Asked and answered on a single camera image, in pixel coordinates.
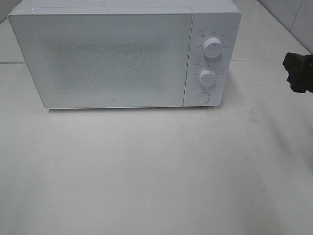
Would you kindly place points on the round white door button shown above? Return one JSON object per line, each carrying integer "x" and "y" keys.
{"x": 203, "y": 97}

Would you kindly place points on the white microwave door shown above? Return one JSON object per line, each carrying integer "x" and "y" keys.
{"x": 101, "y": 61}

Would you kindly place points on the white microwave knob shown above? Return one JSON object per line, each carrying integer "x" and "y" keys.
{"x": 207, "y": 78}
{"x": 212, "y": 47}

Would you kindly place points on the white microwave oven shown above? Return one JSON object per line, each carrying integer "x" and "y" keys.
{"x": 219, "y": 18}

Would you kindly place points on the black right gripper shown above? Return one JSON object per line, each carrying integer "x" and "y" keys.
{"x": 300, "y": 72}

